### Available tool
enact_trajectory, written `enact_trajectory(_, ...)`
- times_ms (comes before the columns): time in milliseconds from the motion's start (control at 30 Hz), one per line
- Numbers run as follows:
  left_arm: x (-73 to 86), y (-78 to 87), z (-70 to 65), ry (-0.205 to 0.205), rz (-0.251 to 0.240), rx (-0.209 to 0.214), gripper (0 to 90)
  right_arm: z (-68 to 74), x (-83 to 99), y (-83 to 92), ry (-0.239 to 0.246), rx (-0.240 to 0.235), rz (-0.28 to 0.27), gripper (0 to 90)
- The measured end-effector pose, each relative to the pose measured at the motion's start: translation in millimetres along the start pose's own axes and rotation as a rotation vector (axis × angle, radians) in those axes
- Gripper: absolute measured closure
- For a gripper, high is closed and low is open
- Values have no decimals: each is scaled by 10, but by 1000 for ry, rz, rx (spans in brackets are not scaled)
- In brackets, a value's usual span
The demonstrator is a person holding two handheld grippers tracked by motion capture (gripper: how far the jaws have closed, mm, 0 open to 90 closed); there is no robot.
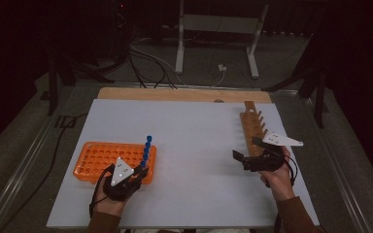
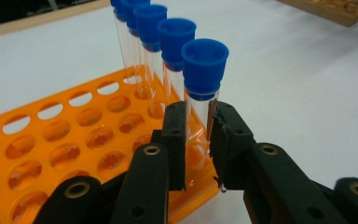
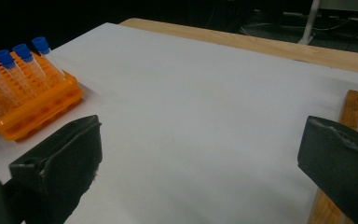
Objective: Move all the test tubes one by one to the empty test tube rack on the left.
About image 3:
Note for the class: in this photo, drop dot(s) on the white paper sheet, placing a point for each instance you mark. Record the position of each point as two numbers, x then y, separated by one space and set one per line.
199 124

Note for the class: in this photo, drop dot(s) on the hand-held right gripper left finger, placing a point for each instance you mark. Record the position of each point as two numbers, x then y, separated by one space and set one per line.
62 161

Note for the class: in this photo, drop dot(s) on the white metal stand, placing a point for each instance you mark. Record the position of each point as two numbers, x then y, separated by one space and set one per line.
310 25

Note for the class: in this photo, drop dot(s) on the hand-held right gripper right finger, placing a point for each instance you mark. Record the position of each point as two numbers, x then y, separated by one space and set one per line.
341 165

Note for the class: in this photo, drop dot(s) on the orange plastic tube rack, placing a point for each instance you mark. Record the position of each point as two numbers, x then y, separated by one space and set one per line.
37 112

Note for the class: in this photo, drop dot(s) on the wooden tube rack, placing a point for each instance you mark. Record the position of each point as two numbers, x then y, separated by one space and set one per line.
350 107

